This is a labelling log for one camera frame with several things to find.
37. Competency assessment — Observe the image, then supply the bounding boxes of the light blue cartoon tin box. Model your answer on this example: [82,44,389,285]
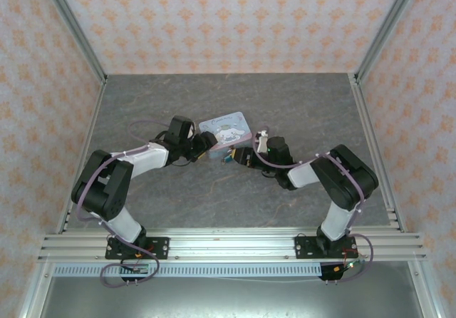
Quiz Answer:
[198,110,254,160]

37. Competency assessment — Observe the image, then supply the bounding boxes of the aluminium front rail beam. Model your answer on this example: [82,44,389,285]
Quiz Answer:
[35,226,429,262]

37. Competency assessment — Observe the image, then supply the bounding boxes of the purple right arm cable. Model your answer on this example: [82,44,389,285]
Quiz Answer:
[252,132,374,284]

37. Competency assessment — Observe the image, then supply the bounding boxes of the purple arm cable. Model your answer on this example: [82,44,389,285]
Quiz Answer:
[76,119,160,287]
[252,132,374,284]

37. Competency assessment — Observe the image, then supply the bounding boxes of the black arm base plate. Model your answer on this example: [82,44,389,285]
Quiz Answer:
[294,235,358,261]
[104,236,170,260]

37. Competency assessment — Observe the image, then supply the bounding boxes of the aluminium frame side rail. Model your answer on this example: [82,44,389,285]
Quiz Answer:
[350,74,408,234]
[56,78,108,234]

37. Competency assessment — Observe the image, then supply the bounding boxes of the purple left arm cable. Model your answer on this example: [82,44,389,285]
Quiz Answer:
[76,119,160,287]

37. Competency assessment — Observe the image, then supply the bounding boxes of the white slotted cable duct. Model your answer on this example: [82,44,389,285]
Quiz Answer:
[52,262,343,279]

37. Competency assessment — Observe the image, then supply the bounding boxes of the aluminium frame corner post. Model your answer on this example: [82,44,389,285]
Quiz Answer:
[38,0,109,86]
[354,0,424,83]

